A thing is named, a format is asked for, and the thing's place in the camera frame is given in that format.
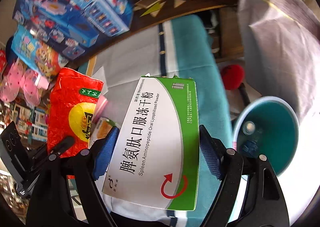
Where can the red-headed toy microphone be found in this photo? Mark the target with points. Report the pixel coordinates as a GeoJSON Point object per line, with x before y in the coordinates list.
{"type": "Point", "coordinates": [232, 75]}

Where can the red snack bag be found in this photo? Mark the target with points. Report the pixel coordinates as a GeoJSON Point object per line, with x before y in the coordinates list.
{"type": "Point", "coordinates": [67, 97]}

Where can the grey plastic bag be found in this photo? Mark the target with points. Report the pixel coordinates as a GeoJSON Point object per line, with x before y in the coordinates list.
{"type": "Point", "coordinates": [282, 29]}

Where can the cartoon puppy toy box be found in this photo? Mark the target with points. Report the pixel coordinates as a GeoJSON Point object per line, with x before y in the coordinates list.
{"type": "Point", "coordinates": [37, 51]}

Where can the red toy box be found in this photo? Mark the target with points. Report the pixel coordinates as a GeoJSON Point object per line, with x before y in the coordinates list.
{"type": "Point", "coordinates": [2, 60]}

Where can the green triangle tile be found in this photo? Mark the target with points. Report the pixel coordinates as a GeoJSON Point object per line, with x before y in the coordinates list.
{"type": "Point", "coordinates": [153, 9]}

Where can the pink packet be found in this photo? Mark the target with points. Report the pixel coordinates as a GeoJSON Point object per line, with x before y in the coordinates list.
{"type": "Point", "coordinates": [102, 105]}

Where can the small orange and white box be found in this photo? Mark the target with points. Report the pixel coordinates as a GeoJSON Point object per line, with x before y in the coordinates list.
{"type": "Point", "coordinates": [103, 127]}

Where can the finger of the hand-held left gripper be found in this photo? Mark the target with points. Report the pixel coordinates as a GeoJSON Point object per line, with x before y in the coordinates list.
{"type": "Point", "coordinates": [63, 145]}

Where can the beige notebook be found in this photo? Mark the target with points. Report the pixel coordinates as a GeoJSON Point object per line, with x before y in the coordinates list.
{"type": "Point", "coordinates": [152, 0]}

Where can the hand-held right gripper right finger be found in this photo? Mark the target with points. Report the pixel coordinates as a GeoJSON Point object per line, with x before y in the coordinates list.
{"type": "Point", "coordinates": [210, 157]}

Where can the striped teal tablecloth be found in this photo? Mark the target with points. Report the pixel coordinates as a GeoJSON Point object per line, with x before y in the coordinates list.
{"type": "Point", "coordinates": [140, 54]}

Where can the pink butterfly wings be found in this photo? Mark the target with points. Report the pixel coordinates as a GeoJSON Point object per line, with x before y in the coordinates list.
{"type": "Point", "coordinates": [27, 84]}

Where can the large blue toy box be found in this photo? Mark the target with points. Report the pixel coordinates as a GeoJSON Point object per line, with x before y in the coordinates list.
{"type": "Point", "coordinates": [75, 4]}

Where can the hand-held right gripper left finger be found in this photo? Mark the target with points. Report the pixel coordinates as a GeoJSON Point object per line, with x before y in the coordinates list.
{"type": "Point", "coordinates": [106, 152]}

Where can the white triangle tile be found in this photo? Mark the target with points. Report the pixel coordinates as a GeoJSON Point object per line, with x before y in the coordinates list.
{"type": "Point", "coordinates": [178, 3]}

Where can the cluttered toy shelf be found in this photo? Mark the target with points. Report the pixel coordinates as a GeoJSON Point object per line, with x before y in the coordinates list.
{"type": "Point", "coordinates": [27, 122]}

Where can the green and white medicine box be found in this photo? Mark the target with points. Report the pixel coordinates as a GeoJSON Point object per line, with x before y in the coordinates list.
{"type": "Point", "coordinates": [155, 142]}

